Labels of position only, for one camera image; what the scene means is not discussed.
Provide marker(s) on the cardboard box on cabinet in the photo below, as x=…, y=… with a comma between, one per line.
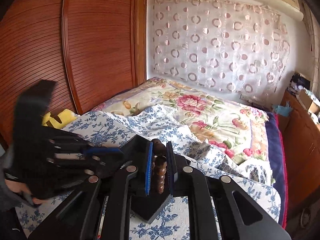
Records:
x=307, y=102

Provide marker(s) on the blue plastic bag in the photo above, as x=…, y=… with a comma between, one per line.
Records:
x=282, y=110

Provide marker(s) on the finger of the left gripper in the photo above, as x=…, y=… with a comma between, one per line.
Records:
x=99, y=163
x=76, y=145

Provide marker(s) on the black square jewelry box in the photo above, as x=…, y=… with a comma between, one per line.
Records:
x=157, y=175

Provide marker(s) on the navy blue bed sheet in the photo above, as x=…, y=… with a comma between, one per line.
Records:
x=277, y=160

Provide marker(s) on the beige patterned window curtain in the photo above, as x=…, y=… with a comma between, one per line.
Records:
x=313, y=30

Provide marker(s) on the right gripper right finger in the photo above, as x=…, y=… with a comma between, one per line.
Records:
x=221, y=209

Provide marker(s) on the wooden side cabinet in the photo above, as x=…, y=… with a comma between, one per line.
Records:
x=301, y=146

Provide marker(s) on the pink floral quilt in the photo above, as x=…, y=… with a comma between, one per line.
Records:
x=239, y=130

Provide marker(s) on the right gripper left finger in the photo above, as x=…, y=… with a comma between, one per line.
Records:
x=98, y=208

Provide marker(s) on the person's left hand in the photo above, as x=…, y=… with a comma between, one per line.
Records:
x=21, y=188

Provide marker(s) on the blue floral white blanket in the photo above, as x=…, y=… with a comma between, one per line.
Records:
x=110, y=130

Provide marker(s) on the pink circle sheer curtain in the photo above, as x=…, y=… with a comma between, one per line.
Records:
x=222, y=45

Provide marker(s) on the yellow plush toy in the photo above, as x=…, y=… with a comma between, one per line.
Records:
x=59, y=118

